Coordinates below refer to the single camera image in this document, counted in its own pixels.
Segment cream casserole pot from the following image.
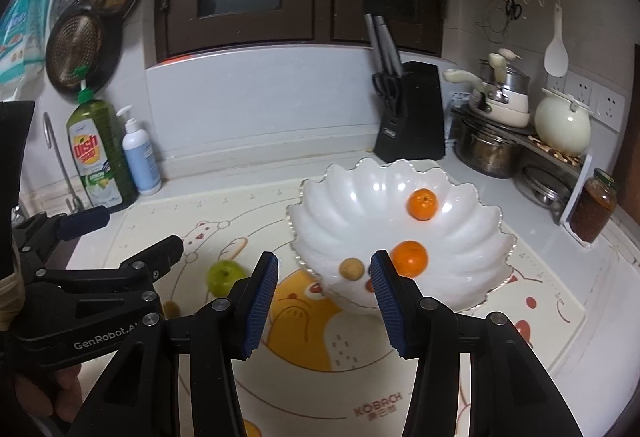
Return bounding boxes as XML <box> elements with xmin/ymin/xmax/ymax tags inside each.
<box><xmin>534</xmin><ymin>88</ymin><xmax>592</xmax><ymax>156</ymax></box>

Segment white pump bottle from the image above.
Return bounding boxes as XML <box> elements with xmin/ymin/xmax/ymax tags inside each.
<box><xmin>116</xmin><ymin>105</ymin><xmax>162</xmax><ymax>196</ymax></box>

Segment metal pot shelf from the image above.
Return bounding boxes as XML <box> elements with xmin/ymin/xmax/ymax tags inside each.
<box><xmin>450</xmin><ymin>104</ymin><xmax>596</xmax><ymax>223</ymax></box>

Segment cream saucepan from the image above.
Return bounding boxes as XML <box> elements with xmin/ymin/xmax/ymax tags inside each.
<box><xmin>442</xmin><ymin>68</ymin><xmax>531</xmax><ymax>128</ymax></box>

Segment glass sauce jar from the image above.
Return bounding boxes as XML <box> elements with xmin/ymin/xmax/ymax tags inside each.
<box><xmin>570</xmin><ymin>168</ymin><xmax>618</xmax><ymax>244</ymax></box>

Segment person's left hand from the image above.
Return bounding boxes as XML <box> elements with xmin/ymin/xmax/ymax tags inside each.
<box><xmin>12</xmin><ymin>362</ymin><xmax>83</xmax><ymax>423</ymax></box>

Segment wooden cutting board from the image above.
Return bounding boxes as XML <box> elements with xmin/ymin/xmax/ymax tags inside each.
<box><xmin>611</xmin><ymin>127</ymin><xmax>640</xmax><ymax>205</ymax></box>

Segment steel pot lid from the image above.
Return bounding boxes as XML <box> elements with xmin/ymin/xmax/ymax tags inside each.
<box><xmin>517</xmin><ymin>164</ymin><xmax>571</xmax><ymax>212</ymax></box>

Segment grey handled knife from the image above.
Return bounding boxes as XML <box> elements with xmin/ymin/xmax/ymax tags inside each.
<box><xmin>376</xmin><ymin>15</ymin><xmax>403</xmax><ymax>75</ymax></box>
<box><xmin>364</xmin><ymin>13</ymin><xmax>396</xmax><ymax>78</ymax></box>

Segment white scalloped bowl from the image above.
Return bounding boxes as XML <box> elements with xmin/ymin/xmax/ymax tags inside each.
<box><xmin>286</xmin><ymin>157</ymin><xmax>517</xmax><ymax>316</ymax></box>

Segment orange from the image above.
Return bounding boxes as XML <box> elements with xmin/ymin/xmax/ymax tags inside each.
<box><xmin>405</xmin><ymin>188</ymin><xmax>439</xmax><ymax>221</ymax></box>
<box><xmin>389</xmin><ymin>240</ymin><xmax>429</xmax><ymax>279</ymax></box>

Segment plastic wrapped package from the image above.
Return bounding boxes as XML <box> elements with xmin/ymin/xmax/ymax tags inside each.
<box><xmin>0</xmin><ymin>0</ymin><xmax>53</xmax><ymax>92</ymax></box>

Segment metal faucet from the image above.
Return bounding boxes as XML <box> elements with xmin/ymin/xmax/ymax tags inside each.
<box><xmin>44</xmin><ymin>112</ymin><xmax>86</xmax><ymax>212</ymax></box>

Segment yellowish longan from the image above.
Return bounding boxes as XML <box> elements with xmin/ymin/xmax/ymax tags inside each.
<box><xmin>340</xmin><ymin>257</ymin><xmax>364</xmax><ymax>282</ymax></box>

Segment white card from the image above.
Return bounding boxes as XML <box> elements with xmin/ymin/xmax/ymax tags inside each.
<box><xmin>559</xmin><ymin>154</ymin><xmax>596</xmax><ymax>225</ymax></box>

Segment round mesh strainer pan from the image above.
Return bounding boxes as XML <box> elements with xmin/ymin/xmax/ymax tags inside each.
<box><xmin>45</xmin><ymin>7</ymin><xmax>123</xmax><ymax>95</ymax></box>

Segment green apple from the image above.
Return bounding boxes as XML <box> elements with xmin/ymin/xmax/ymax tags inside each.
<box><xmin>207</xmin><ymin>259</ymin><xmax>248</xmax><ymax>298</ymax></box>

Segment bear print silicone mat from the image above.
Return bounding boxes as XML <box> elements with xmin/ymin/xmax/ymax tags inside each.
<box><xmin>65</xmin><ymin>177</ymin><xmax>588</xmax><ymax>437</ymax></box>

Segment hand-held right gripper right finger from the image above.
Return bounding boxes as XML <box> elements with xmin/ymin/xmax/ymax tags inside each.
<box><xmin>369</xmin><ymin>249</ymin><xmax>563</xmax><ymax>437</ymax></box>

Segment large steel pot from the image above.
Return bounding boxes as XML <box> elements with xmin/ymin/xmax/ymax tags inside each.
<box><xmin>455</xmin><ymin>114</ymin><xmax>526</xmax><ymax>179</ymax></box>

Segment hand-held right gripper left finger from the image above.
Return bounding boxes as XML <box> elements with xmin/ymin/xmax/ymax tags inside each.
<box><xmin>64</xmin><ymin>251</ymin><xmax>280</xmax><ymax>437</ymax></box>

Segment green dish soap bottle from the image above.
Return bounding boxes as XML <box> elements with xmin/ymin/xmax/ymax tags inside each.
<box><xmin>66</xmin><ymin>79</ymin><xmax>138</xmax><ymax>210</ymax></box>

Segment black kitchen scissors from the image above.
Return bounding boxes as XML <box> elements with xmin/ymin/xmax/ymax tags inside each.
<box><xmin>371</xmin><ymin>72</ymin><xmax>408</xmax><ymax>115</ymax></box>

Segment small steel lidded pot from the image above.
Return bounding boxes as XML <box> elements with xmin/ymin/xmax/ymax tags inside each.
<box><xmin>480</xmin><ymin>49</ymin><xmax>531</xmax><ymax>100</ymax></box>

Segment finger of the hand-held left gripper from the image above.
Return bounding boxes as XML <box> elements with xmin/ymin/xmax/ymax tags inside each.
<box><xmin>34</xmin><ymin>234</ymin><xmax>184</xmax><ymax>296</ymax></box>
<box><xmin>12</xmin><ymin>207</ymin><xmax>112</xmax><ymax>264</ymax></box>

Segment black knife block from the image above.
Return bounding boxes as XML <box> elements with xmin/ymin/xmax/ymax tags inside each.
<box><xmin>374</xmin><ymin>61</ymin><xmax>447</xmax><ymax>162</ymax></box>

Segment white rice paddle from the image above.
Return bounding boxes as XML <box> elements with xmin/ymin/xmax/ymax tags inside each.
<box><xmin>543</xmin><ymin>3</ymin><xmax>570</xmax><ymax>78</ymax></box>

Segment white power outlet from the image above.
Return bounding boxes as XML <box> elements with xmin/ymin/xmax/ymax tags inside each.
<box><xmin>547</xmin><ymin>77</ymin><xmax>594</xmax><ymax>106</ymax></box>
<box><xmin>592</xmin><ymin>87</ymin><xmax>626</xmax><ymax>130</ymax></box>

